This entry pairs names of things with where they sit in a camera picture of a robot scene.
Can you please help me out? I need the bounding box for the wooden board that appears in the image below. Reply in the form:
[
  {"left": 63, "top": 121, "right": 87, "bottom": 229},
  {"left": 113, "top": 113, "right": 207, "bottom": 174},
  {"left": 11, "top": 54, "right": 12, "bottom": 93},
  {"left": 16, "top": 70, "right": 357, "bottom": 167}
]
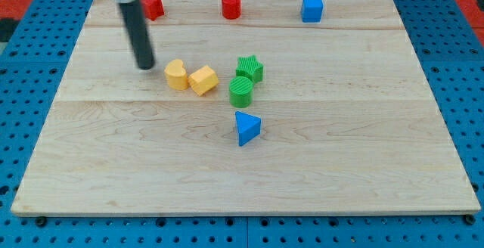
[{"left": 10, "top": 0, "right": 482, "bottom": 218}]

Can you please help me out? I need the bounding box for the red star block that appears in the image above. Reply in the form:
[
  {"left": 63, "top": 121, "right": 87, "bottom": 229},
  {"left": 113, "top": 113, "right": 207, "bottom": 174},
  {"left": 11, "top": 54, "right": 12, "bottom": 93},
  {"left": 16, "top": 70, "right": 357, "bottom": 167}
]
[{"left": 141, "top": 0, "right": 165, "bottom": 21}]

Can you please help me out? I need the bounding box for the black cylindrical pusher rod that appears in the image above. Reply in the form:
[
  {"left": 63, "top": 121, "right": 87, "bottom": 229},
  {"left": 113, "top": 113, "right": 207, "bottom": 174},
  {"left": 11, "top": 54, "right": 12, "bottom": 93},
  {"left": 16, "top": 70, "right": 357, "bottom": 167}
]
[{"left": 119, "top": 0, "right": 155, "bottom": 70}]

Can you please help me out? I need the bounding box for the yellow pentagon block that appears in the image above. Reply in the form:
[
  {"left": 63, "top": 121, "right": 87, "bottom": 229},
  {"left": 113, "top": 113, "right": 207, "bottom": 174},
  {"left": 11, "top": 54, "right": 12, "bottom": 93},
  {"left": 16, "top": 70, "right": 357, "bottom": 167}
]
[{"left": 188, "top": 65, "right": 219, "bottom": 96}]

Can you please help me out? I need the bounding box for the green star block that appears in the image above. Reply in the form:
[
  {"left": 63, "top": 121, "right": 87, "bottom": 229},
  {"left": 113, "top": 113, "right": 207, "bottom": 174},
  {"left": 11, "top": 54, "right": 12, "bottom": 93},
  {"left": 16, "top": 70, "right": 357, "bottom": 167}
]
[{"left": 235, "top": 55, "right": 264, "bottom": 83}]

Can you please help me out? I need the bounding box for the blue cube block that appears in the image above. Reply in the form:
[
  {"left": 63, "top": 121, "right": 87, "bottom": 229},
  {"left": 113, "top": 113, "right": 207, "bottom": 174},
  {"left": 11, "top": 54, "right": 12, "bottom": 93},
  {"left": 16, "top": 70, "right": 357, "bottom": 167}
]
[{"left": 300, "top": 0, "right": 324, "bottom": 23}]

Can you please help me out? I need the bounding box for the green cylinder block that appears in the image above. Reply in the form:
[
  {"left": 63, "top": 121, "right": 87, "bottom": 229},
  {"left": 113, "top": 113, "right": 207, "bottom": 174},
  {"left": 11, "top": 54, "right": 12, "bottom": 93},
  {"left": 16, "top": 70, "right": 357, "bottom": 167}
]
[{"left": 229, "top": 76, "right": 253, "bottom": 108}]

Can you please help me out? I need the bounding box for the yellow heart block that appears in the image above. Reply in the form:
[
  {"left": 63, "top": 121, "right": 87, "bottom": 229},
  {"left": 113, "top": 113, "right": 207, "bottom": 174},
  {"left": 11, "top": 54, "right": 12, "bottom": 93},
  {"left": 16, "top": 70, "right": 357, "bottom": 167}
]
[{"left": 164, "top": 59, "right": 188, "bottom": 90}]

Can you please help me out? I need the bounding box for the blue triangle block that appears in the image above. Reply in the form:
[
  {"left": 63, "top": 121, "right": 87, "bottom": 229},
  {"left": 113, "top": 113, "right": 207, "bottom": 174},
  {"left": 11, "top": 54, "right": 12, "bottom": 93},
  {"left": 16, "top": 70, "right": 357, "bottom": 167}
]
[{"left": 234, "top": 111, "right": 262, "bottom": 147}]

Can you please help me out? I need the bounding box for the red cylinder block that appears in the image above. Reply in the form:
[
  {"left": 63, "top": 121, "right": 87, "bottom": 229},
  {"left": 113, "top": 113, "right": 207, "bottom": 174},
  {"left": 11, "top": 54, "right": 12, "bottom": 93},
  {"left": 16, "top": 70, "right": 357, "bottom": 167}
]
[{"left": 221, "top": 0, "right": 241, "bottom": 20}]

